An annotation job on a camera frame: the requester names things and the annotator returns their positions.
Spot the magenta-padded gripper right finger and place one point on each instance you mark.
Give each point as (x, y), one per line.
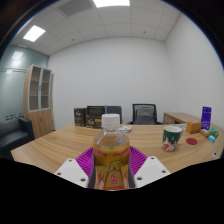
(151, 170)

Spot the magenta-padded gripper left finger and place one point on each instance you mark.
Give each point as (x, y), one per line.
(71, 171)

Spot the orange drink bottle white cap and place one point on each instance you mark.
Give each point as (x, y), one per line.
(111, 153)

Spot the green and white mug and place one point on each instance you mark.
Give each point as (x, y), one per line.
(171, 140)

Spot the printed paper pamphlet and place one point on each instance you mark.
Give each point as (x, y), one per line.
(125, 129)

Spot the flat round red coaster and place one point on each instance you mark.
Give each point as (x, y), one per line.
(191, 141)

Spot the small white paper packet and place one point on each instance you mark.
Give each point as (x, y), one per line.
(180, 126)

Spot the black mesh office chair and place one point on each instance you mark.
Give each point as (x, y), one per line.
(145, 115)

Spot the small tan box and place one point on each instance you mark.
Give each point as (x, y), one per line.
(204, 133)

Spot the small blue packet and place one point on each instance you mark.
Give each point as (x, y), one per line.
(211, 138)

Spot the black sofa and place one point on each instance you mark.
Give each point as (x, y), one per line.
(15, 133)

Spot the green packet stack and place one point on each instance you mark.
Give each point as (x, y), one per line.
(214, 132)

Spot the purple stand-up pouch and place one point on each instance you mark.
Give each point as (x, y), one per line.
(206, 118)

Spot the wooden shelf cabinet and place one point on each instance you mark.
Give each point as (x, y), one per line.
(38, 100)

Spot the square ceiling light panel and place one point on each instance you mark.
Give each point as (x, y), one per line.
(34, 33)
(111, 2)

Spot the ceiling air vent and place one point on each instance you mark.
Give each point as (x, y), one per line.
(75, 6)

